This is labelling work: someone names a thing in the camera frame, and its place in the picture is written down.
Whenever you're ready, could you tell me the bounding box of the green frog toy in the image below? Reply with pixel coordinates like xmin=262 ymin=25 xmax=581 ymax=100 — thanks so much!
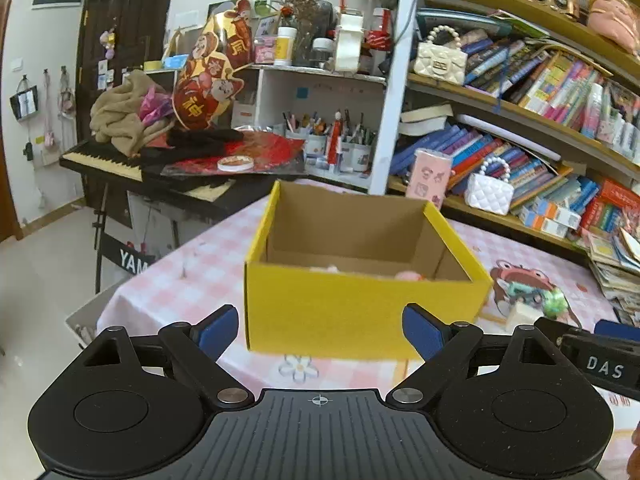
xmin=541 ymin=287 xmax=568 ymax=320

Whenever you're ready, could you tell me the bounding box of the pink plush duck toy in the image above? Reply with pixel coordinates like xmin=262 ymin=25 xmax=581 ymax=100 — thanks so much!
xmin=395 ymin=271 xmax=424 ymax=282

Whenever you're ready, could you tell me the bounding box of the white power adapter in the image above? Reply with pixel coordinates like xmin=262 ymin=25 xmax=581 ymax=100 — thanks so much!
xmin=506 ymin=301 xmax=544 ymax=333

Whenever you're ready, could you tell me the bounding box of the person right hand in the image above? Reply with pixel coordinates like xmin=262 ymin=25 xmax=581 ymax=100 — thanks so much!
xmin=626 ymin=424 xmax=640 ymax=480

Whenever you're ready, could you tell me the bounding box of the pink checkered tablecloth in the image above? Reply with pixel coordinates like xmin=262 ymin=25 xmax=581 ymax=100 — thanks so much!
xmin=98 ymin=196 xmax=614 ymax=392

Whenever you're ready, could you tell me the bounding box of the stack of magazines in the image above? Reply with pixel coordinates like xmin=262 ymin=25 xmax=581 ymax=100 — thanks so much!
xmin=582 ymin=228 xmax=640 ymax=328

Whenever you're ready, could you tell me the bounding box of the yellow cardboard box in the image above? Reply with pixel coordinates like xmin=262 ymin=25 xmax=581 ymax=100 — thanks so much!
xmin=244 ymin=181 xmax=492 ymax=361

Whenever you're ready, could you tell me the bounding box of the black keyboard piano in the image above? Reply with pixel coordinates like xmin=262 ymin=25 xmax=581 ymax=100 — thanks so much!
xmin=60 ymin=139 xmax=277 ymax=219

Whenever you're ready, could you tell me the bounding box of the white quilted pearl handbag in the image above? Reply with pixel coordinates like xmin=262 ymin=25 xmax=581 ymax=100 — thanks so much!
xmin=464 ymin=156 xmax=514 ymax=216

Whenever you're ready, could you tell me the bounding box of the orange white medicine box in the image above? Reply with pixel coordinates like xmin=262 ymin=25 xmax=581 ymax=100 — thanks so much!
xmin=532 ymin=197 xmax=582 ymax=230

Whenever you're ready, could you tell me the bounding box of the pink sticker cylinder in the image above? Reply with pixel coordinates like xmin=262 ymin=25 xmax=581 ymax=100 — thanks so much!
xmin=405 ymin=148 xmax=452 ymax=209

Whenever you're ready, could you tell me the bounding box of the white tape roll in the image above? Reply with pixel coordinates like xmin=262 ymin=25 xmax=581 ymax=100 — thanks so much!
xmin=217 ymin=155 xmax=254 ymax=172

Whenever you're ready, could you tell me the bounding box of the beige blanket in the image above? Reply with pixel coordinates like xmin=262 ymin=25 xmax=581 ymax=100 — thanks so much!
xmin=90 ymin=70 xmax=176 ymax=158

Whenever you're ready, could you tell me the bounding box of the white cubby shelf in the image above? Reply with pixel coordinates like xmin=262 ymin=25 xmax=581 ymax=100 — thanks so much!
xmin=229 ymin=62 xmax=388 ymax=191

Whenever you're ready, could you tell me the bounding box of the wooden bookshelf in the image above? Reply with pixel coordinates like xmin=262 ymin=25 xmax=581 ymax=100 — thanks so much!
xmin=369 ymin=0 xmax=640 ymax=261

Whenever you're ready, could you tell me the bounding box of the cream quilted handbag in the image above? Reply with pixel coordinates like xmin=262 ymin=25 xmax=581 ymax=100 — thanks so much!
xmin=412 ymin=25 xmax=468 ymax=86

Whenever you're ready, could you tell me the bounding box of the red fortune god decoration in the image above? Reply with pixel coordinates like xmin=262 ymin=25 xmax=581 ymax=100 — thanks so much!
xmin=172 ymin=0 xmax=253 ymax=131

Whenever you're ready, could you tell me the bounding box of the wooden glass door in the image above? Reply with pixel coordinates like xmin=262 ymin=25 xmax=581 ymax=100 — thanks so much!
xmin=74 ymin=0 xmax=179 ymax=212

